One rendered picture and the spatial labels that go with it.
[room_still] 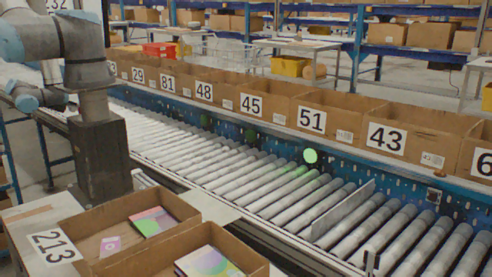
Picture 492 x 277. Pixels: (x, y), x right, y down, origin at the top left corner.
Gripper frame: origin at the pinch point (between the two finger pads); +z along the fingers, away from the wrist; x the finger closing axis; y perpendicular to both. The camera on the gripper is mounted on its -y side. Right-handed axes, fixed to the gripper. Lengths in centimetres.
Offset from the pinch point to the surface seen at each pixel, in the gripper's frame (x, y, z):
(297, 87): 81, -53, 78
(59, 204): 62, 38, -24
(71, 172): -122, 67, 75
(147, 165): 55, 16, 15
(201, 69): -6, -52, 78
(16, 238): 75, 47, -41
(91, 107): 69, -3, -30
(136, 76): -49, -32, 56
